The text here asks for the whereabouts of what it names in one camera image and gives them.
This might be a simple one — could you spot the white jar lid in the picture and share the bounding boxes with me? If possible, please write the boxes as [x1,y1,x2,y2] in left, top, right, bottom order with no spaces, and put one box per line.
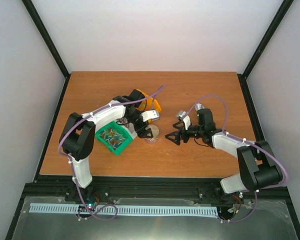
[146,124,160,135]

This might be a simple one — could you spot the white candy bin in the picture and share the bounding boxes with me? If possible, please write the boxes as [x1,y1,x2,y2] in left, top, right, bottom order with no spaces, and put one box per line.
[115,117,138,140]

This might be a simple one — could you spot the orange candy bin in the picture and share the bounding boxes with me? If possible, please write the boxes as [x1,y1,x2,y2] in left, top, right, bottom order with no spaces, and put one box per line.
[129,89,162,114]

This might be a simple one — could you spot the green candy bin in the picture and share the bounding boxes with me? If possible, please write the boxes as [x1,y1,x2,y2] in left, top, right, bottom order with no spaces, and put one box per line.
[94,121,134,156]

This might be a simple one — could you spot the metal scoop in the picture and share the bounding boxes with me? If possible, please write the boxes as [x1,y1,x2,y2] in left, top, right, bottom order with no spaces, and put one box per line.
[194,103,205,112]

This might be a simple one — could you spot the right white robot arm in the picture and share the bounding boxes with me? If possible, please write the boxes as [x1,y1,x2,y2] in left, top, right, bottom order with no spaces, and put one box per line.
[165,108,284,194]

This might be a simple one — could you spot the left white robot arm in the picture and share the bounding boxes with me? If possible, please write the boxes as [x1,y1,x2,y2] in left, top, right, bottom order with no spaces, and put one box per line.
[57,90,160,202]

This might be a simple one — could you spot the metal front plate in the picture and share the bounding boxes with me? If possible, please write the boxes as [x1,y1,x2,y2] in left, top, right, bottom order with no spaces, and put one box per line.
[6,197,300,240]

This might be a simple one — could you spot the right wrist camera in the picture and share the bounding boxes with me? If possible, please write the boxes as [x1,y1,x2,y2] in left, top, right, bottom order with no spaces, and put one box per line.
[176,110,191,130]

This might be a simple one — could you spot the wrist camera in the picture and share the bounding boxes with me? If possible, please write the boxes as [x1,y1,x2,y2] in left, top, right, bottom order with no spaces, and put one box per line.
[176,110,191,130]
[141,109,160,122]

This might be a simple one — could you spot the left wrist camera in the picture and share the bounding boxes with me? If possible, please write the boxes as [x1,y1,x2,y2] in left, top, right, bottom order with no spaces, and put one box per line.
[141,109,160,122]

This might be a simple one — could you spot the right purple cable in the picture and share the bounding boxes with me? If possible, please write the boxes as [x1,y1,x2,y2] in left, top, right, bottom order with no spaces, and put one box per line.
[182,94,290,223]

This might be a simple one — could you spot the purple cable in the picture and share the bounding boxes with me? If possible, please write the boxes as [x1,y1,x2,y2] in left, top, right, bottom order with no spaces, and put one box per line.
[57,84,165,221]
[182,94,290,223]

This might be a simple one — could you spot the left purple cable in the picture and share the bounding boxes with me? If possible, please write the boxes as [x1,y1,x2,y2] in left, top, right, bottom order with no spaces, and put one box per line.
[57,84,165,221]

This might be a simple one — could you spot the light blue cable duct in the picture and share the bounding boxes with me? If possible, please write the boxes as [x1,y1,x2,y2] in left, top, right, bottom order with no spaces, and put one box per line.
[28,203,218,218]

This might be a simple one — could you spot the black aluminium rail base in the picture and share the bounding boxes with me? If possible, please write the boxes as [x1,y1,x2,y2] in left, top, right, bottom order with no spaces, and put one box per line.
[22,174,290,208]

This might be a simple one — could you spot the right black frame post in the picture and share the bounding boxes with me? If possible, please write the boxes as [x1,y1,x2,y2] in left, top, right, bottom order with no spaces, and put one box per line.
[241,0,295,77]

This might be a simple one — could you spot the black frame post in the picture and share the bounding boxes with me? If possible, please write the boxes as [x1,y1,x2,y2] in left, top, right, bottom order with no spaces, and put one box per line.
[241,0,295,77]
[21,0,69,73]

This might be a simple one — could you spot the left black frame post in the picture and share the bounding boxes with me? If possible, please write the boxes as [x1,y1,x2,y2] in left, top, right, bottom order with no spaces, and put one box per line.
[21,0,69,73]

